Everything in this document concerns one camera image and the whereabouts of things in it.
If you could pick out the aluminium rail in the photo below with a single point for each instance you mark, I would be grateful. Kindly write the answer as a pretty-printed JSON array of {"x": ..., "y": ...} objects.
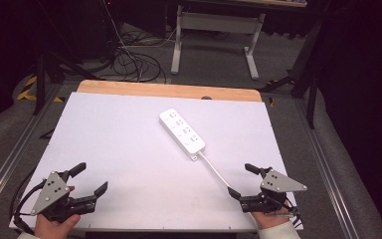
[
  {"x": 328, "y": 172},
  {"x": 13, "y": 152}
]

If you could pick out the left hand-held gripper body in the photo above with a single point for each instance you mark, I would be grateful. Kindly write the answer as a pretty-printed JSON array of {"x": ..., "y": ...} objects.
[{"x": 51, "y": 191}]

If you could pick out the yellow black floor tape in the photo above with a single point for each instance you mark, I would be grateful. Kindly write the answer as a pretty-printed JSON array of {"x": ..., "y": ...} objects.
[{"x": 28, "y": 91}]

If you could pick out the white power strip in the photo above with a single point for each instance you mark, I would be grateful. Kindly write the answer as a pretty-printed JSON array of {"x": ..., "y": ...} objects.
[{"x": 181, "y": 132}]

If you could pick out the white board sheet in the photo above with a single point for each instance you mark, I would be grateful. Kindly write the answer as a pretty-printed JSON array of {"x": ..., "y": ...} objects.
[{"x": 129, "y": 159}]

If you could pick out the small black knob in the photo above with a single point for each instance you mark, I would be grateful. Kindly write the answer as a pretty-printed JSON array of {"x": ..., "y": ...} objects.
[{"x": 207, "y": 98}]

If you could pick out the black metal stand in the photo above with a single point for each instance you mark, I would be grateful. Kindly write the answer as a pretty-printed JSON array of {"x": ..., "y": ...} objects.
[{"x": 311, "y": 83}]

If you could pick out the person's right hand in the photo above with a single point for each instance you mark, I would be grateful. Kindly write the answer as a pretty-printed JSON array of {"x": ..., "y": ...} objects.
[{"x": 270, "y": 219}]

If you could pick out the black tripod stand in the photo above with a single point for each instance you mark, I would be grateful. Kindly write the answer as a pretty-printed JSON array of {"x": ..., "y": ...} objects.
[{"x": 40, "y": 79}]

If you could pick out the white metal desk frame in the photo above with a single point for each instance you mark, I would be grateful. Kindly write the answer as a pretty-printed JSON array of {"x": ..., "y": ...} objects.
[{"x": 217, "y": 22}]

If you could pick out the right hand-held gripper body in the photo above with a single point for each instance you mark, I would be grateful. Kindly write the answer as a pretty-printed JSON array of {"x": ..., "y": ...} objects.
[{"x": 278, "y": 184}]

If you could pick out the person's left hand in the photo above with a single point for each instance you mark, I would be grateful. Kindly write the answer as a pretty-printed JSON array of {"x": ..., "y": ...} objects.
[{"x": 51, "y": 229}]

